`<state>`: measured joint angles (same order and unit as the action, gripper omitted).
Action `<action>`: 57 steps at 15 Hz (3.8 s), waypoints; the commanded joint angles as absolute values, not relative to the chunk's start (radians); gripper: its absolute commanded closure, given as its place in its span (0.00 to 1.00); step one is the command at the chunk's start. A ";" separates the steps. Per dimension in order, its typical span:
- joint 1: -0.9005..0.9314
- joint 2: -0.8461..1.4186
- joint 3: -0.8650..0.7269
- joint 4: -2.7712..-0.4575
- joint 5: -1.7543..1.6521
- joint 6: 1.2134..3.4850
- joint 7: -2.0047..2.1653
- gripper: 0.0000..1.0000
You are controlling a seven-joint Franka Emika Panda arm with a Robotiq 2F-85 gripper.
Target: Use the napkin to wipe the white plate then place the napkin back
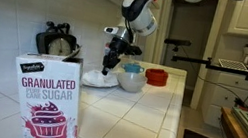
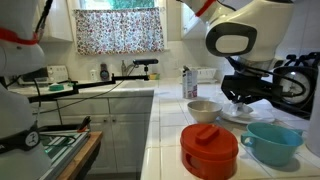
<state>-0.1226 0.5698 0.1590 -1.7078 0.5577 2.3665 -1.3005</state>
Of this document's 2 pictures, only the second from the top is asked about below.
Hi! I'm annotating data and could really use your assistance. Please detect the wooden table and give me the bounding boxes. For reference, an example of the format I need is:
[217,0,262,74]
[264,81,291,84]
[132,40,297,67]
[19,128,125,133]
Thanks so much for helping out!
[54,130,104,180]

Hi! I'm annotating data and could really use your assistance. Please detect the white upper cabinets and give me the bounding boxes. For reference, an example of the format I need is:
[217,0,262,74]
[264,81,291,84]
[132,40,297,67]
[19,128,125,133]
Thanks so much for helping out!
[41,0,75,43]

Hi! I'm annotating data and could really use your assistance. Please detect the black red handled tool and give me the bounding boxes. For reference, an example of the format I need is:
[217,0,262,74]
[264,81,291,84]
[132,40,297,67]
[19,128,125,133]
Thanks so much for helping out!
[76,115,92,134]

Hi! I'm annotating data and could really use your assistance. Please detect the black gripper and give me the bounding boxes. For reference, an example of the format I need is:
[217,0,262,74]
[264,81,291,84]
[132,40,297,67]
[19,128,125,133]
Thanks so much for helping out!
[220,73,278,107]

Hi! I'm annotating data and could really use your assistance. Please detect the black clock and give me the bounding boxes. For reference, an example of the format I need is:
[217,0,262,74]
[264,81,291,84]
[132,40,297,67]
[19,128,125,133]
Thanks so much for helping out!
[265,51,320,120]

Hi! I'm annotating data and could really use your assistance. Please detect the white toaster oven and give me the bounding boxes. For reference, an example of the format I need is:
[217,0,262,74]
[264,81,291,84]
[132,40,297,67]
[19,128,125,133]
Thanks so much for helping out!
[15,65,70,87]

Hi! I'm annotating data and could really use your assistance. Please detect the white bowl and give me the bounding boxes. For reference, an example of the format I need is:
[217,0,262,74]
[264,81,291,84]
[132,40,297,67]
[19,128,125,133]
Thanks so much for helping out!
[186,100,223,124]

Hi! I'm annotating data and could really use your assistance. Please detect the green sponge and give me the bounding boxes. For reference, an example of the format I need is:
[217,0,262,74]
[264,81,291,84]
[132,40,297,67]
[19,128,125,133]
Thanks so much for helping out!
[48,83,65,92]

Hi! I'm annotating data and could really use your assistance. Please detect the dark soap bottle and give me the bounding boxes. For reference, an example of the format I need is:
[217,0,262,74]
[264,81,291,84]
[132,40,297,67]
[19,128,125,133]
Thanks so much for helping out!
[99,62,111,81]

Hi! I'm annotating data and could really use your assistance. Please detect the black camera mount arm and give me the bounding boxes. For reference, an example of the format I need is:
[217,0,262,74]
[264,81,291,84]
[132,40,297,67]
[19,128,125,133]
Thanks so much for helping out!
[27,64,150,104]

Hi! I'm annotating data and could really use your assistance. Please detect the grey green equipment box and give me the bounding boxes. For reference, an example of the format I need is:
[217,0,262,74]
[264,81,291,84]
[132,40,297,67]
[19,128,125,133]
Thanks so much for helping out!
[39,123,92,180]

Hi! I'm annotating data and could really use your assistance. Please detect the black camera cable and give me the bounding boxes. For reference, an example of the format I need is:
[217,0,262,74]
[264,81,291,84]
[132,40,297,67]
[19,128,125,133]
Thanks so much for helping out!
[33,64,138,114]

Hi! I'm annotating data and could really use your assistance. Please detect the white dish rack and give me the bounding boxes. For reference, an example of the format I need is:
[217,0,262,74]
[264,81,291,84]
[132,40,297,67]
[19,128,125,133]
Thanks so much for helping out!
[179,65,218,85]

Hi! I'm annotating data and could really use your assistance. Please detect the red pot with lid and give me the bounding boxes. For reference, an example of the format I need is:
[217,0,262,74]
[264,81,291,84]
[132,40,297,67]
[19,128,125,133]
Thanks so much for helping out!
[179,123,240,180]

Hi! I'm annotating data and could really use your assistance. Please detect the window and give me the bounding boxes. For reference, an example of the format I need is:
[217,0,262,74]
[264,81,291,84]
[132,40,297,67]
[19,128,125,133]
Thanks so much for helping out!
[79,0,158,11]

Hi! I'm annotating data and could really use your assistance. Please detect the metal faucet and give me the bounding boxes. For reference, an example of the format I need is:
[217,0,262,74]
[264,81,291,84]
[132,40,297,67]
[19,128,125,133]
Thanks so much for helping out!
[120,59,135,77]

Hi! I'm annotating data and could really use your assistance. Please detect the black stereo camera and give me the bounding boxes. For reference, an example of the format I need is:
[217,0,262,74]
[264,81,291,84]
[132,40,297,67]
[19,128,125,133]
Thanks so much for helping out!
[132,58,160,66]

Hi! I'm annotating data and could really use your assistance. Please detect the white cabinets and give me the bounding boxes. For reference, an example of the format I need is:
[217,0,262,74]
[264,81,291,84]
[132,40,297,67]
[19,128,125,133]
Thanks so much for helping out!
[41,0,75,43]
[31,95,155,175]

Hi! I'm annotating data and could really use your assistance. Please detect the white lower cabinets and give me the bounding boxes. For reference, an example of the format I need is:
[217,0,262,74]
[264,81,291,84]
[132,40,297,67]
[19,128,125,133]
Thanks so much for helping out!
[31,95,155,175]

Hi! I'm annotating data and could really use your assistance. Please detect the yellow sponge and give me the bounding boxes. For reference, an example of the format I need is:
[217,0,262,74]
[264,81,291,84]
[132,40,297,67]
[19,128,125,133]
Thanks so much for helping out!
[148,72,161,81]

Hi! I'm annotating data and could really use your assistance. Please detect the white wall cabinet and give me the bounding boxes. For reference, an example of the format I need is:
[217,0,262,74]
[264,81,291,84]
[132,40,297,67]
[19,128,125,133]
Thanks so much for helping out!
[180,3,209,40]

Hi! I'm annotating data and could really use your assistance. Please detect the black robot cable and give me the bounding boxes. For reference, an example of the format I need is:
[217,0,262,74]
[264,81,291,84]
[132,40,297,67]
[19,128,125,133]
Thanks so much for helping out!
[34,0,54,43]

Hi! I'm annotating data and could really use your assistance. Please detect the floral window curtain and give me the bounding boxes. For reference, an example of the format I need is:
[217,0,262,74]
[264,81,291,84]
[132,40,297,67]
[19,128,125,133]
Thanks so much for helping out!
[73,6,166,56]

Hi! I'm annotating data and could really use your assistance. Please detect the teal bowl with handle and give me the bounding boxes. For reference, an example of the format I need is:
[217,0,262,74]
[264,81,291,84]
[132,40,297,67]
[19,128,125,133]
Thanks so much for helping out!
[239,121,305,167]

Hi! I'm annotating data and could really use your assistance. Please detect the white plate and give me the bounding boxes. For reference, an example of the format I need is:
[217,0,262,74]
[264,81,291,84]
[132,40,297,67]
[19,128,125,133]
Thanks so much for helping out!
[219,103,276,125]

